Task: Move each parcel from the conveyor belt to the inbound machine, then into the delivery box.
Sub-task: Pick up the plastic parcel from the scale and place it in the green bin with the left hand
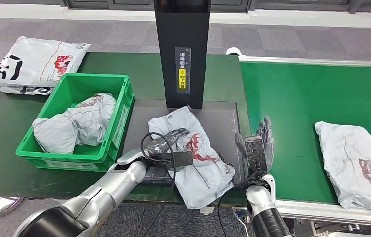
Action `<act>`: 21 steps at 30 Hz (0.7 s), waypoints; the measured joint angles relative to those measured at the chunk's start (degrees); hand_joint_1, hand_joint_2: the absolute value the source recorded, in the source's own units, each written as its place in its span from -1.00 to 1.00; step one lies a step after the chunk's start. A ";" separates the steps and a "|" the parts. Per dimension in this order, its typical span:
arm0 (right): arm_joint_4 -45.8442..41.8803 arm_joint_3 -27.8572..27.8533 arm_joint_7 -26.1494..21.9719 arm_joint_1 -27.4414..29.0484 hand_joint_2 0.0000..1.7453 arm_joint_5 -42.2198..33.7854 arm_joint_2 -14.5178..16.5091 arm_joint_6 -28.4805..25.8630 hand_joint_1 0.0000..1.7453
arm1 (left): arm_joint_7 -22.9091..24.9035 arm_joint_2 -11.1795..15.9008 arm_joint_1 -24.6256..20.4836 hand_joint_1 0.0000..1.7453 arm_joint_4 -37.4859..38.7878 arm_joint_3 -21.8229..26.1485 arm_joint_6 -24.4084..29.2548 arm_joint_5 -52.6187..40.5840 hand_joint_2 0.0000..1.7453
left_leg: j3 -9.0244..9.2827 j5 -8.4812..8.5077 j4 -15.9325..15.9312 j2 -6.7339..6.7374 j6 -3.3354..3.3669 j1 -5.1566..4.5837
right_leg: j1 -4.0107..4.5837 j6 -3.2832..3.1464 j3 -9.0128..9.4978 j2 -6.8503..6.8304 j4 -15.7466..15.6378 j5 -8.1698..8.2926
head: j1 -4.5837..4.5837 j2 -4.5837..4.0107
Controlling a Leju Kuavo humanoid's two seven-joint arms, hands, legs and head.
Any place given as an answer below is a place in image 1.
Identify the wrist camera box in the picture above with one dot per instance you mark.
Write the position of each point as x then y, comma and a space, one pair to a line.
255, 153
182, 160

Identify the black inbound scanner machine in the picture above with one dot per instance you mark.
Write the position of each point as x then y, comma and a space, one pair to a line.
182, 32

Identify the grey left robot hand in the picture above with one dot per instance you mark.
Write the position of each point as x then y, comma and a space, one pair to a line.
165, 144

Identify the dark window frame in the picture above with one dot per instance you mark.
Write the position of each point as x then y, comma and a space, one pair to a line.
270, 3

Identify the conveyor connector block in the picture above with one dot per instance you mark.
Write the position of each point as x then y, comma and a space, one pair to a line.
240, 213

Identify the white conveyor roller end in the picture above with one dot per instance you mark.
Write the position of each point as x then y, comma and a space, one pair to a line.
234, 51

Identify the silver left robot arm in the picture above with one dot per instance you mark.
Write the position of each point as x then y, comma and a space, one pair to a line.
106, 193

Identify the grey poly parcel red print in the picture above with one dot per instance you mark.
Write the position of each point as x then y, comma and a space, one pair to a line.
74, 124
349, 163
205, 176

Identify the white parcel bag red logo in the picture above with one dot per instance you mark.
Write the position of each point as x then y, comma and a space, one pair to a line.
34, 59

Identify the green plastic crate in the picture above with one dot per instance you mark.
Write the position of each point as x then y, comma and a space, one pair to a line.
74, 86

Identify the green conveyor belt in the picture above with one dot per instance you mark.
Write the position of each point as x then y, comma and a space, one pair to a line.
303, 98

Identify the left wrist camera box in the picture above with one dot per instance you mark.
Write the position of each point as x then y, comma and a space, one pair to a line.
182, 160

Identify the white table foot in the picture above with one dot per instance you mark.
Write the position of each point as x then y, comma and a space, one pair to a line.
207, 210

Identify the silver conveyor frame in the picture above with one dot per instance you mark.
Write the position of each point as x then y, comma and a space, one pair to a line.
303, 60

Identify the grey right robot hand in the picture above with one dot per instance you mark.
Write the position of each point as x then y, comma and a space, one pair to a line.
269, 147

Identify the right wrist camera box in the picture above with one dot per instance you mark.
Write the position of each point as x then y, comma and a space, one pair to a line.
255, 153

